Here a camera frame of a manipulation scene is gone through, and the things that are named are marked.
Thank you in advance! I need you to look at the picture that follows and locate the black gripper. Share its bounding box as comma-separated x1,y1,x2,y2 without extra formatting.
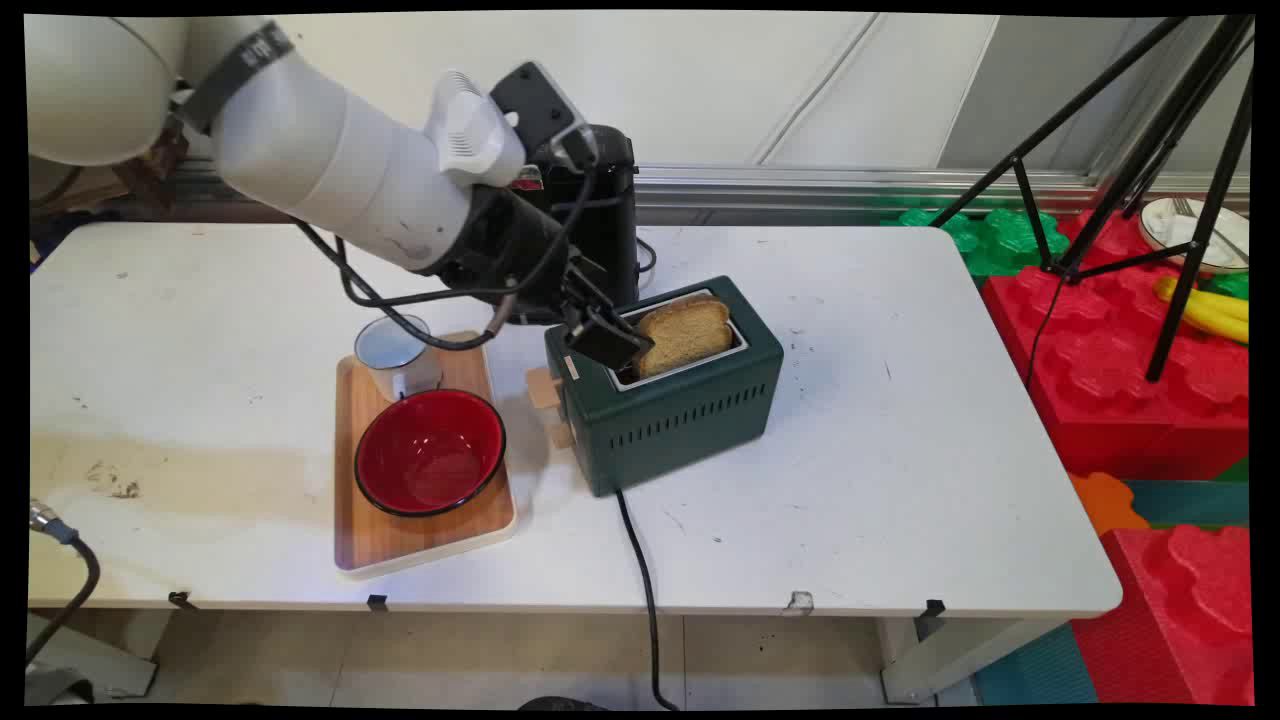
418,185,656,373

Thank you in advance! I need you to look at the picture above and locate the brown toast slice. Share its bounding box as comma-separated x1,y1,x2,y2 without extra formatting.
632,294,736,380

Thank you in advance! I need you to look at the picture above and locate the black coffee machine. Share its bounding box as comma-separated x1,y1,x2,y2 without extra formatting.
515,124,641,326

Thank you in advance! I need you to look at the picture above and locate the dark green toaster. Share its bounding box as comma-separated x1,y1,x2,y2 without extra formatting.
526,276,785,498

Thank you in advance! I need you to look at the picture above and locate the white enamel mug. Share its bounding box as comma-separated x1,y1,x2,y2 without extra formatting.
354,314,443,403

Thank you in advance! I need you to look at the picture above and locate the red bowl with black rim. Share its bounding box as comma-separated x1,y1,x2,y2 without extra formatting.
354,389,507,518

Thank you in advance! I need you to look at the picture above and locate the wooden tray with white rim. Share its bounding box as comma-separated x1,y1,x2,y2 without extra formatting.
333,331,518,580

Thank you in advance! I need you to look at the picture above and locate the green foam block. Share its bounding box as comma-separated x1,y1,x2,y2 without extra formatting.
880,206,1071,279

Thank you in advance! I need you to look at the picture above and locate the large red foam block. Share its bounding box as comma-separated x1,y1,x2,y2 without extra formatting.
980,208,1251,483

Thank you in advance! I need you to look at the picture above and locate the orange foam piece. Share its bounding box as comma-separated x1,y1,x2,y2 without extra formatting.
1068,470,1153,537

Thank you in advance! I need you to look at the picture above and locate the white plate with fork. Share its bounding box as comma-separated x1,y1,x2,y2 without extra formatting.
1138,196,1251,276

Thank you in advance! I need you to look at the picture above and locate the yellow toy banana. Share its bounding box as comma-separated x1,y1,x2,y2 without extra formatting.
1155,276,1251,347

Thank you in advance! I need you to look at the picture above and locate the silver fork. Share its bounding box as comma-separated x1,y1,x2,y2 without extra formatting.
1172,197,1249,263

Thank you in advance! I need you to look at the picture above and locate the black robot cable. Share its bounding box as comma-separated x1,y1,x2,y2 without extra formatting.
295,150,601,352

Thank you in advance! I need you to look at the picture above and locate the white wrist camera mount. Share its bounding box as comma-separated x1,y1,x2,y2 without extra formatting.
422,62,591,191

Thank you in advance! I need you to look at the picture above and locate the black toaster power cord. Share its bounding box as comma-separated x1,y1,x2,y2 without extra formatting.
613,487,681,711

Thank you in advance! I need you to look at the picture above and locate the black camera tripod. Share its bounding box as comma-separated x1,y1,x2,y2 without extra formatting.
930,15,1256,383

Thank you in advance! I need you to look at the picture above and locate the grey plug cable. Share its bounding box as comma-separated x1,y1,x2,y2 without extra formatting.
25,498,102,669

